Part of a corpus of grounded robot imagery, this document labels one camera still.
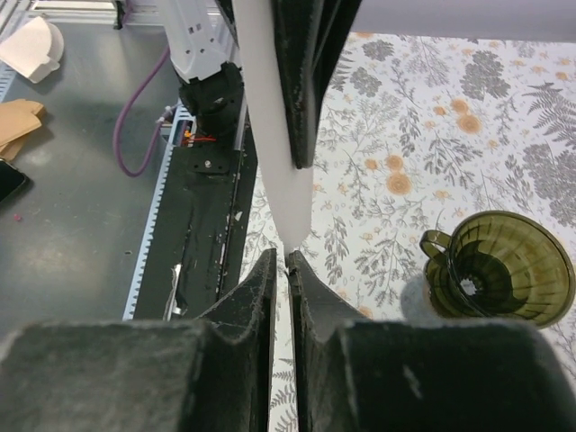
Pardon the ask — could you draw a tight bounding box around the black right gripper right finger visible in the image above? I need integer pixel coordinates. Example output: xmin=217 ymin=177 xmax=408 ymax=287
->
xmin=287 ymin=251 xmax=572 ymax=431

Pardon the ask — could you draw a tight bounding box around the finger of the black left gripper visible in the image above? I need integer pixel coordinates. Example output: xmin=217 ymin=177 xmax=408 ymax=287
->
xmin=274 ymin=0 xmax=361 ymax=169

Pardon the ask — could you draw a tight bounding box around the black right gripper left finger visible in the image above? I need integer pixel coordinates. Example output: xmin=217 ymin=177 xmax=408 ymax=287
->
xmin=1 ymin=249 xmax=277 ymax=431

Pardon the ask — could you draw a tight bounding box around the white paper coffee filter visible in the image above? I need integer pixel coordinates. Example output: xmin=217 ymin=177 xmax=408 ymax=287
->
xmin=231 ymin=0 xmax=316 ymax=432

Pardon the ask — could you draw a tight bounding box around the green glass coffee dripper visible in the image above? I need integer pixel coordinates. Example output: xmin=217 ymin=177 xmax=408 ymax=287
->
xmin=419 ymin=211 xmax=575 ymax=329

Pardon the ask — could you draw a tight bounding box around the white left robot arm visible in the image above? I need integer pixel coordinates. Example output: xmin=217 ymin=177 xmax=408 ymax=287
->
xmin=156 ymin=1 xmax=361 ymax=169

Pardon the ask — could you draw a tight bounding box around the white filter stack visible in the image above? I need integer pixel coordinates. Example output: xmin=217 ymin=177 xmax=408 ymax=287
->
xmin=1 ymin=16 xmax=65 ymax=84

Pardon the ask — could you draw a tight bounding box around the brown filter stack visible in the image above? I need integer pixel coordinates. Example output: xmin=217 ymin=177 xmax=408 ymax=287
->
xmin=1 ymin=99 xmax=46 ymax=162

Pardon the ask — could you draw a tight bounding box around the floral patterned tablecloth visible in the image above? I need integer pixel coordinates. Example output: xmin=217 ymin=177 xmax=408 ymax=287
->
xmin=244 ymin=33 xmax=575 ymax=431

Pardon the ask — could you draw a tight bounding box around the black phone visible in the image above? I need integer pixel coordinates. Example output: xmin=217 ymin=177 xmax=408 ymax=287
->
xmin=0 ymin=159 xmax=30 ymax=202

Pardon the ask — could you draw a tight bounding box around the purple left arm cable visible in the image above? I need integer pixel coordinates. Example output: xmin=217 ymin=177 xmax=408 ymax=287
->
xmin=114 ymin=47 xmax=175 ymax=177

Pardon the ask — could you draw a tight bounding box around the white slotted cable duct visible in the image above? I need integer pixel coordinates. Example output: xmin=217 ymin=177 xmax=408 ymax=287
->
xmin=122 ymin=103 xmax=183 ymax=320

